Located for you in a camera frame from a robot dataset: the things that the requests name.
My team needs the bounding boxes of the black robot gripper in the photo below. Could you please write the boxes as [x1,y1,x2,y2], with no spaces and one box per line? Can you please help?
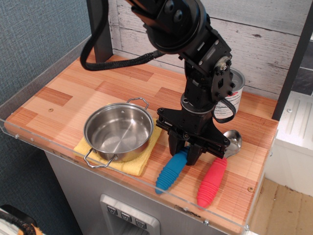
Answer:
[156,95,231,165]

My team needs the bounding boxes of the blue handled fork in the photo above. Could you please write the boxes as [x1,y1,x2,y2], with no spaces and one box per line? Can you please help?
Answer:
[155,146,189,194]

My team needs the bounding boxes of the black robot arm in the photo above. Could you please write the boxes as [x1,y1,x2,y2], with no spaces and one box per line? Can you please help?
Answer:
[130,0,236,165]

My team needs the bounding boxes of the stainless steel pot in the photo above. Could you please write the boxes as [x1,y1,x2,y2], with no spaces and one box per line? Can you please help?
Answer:
[83,97,154,168]

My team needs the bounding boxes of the yellow folded cloth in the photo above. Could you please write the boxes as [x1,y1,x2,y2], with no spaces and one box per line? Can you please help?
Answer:
[74,118,162,176]

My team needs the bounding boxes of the toy food can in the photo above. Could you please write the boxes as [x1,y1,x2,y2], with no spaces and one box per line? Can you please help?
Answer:
[214,68,245,119]

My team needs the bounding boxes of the silver dispenser button panel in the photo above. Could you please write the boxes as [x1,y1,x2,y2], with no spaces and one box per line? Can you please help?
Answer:
[100,194,161,235]

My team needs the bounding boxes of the white side cabinet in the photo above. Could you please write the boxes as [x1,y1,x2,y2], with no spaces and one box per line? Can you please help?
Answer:
[265,92,313,196]

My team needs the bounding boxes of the grey toy kitchen cabinet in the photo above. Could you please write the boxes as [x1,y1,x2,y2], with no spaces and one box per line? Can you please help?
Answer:
[46,152,226,235]

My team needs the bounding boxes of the orange object at corner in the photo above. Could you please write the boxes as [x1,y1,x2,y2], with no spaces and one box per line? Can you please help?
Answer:
[34,227,44,235]

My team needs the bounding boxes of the red handled spoon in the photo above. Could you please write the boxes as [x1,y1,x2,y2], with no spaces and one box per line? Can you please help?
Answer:
[196,130,242,208]

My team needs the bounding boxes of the dark grey right post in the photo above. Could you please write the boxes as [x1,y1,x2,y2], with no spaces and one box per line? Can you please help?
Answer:
[272,1,313,121]

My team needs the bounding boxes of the black braided cable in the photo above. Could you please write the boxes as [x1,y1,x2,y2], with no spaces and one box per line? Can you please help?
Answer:
[80,0,166,72]

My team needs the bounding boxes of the clear acrylic guard rail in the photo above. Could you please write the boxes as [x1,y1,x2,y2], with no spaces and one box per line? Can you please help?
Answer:
[0,69,279,233]

